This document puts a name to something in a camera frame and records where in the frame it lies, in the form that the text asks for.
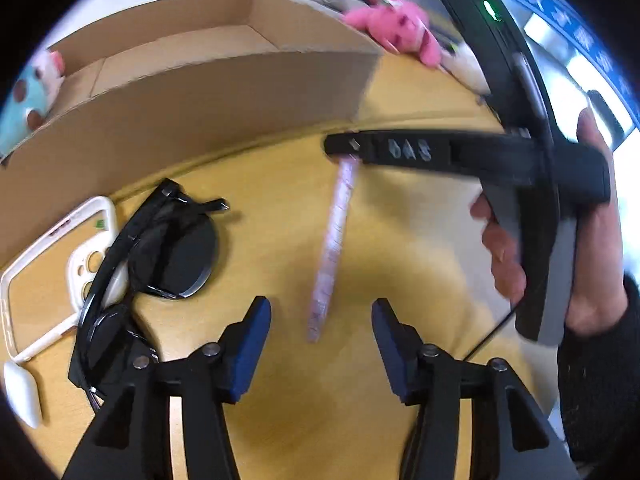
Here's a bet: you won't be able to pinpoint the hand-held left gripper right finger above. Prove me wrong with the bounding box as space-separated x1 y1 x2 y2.
371 298 581 480

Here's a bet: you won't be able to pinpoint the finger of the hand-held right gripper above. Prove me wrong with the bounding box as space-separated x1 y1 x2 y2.
322 130 453 177

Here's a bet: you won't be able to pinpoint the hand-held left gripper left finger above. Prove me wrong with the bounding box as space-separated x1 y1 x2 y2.
62 296 272 480

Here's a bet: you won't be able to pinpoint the pink patterned pen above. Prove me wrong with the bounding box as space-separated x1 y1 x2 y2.
306 156 362 344

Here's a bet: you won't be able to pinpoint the black sunglasses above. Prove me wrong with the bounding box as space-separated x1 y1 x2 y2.
67 177 232 413

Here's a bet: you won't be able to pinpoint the cardboard box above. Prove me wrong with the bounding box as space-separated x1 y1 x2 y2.
0 0 386 266

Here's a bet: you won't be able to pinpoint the white clear phone case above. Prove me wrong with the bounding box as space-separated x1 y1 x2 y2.
0 196 132 364

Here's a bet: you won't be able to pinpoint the white earbuds case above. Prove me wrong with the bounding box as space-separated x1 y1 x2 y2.
2 360 44 430

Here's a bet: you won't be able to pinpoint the pig plush toy teal outfit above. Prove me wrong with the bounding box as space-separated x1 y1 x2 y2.
0 49 67 159

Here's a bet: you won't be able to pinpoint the person's right forearm black sleeve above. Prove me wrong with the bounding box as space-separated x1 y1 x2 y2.
556 272 640 466

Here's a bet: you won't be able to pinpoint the person's right hand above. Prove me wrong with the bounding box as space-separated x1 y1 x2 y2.
470 107 630 337

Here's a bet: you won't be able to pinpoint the pink plush toy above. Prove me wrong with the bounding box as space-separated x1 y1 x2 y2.
342 0 444 69

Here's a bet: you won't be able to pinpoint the blue banner white print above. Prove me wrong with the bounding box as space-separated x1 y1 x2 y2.
450 0 640 128

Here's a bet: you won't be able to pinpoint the black cable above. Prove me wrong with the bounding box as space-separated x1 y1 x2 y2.
462 302 522 362

